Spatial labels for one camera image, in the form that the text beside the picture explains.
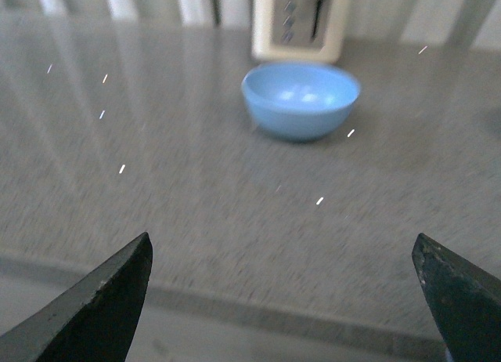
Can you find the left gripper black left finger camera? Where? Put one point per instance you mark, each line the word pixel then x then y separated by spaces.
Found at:
pixel 94 320

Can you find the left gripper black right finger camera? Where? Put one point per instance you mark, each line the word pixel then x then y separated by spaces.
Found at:
pixel 464 300

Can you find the white curtain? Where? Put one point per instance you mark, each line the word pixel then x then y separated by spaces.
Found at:
pixel 466 24

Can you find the blue bowl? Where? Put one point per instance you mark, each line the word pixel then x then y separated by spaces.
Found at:
pixel 299 101

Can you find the cream toaster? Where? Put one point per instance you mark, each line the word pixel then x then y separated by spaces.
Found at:
pixel 305 30

